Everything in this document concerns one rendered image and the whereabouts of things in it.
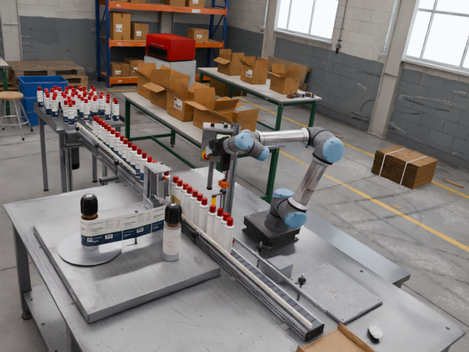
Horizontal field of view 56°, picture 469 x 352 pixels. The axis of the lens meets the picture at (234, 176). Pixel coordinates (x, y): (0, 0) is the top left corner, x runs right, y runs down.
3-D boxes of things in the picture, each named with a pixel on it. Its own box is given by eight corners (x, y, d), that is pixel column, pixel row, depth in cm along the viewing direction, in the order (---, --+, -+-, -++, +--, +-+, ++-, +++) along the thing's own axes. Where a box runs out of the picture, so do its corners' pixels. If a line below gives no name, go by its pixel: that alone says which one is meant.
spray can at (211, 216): (203, 238, 242) (206, 205, 234) (209, 235, 246) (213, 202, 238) (210, 242, 239) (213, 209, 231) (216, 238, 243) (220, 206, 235)
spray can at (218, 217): (210, 242, 239) (213, 209, 231) (216, 238, 243) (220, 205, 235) (218, 246, 236) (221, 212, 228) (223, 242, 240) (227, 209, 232)
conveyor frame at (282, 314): (133, 186, 302) (134, 180, 300) (148, 184, 308) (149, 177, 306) (305, 341, 186) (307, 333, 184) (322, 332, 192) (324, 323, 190)
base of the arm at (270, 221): (258, 221, 257) (261, 207, 252) (277, 215, 266) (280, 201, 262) (276, 235, 247) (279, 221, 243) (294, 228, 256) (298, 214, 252)
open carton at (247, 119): (199, 139, 420) (202, 100, 405) (239, 132, 453) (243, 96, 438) (225, 152, 395) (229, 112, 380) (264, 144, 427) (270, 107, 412)
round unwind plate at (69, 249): (49, 241, 224) (49, 239, 223) (107, 227, 242) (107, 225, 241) (70, 273, 202) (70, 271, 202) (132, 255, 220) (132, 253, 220)
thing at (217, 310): (3, 207, 263) (3, 204, 262) (210, 167, 351) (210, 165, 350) (187, 551, 115) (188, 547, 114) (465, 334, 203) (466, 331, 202)
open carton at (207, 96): (179, 124, 455) (181, 89, 440) (220, 119, 487) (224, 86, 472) (203, 138, 424) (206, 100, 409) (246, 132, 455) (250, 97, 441)
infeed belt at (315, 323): (135, 185, 302) (135, 179, 300) (146, 183, 307) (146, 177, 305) (308, 339, 186) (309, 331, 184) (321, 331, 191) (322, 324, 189)
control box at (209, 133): (200, 154, 245) (203, 121, 238) (230, 157, 247) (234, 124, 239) (199, 161, 236) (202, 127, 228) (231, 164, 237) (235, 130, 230)
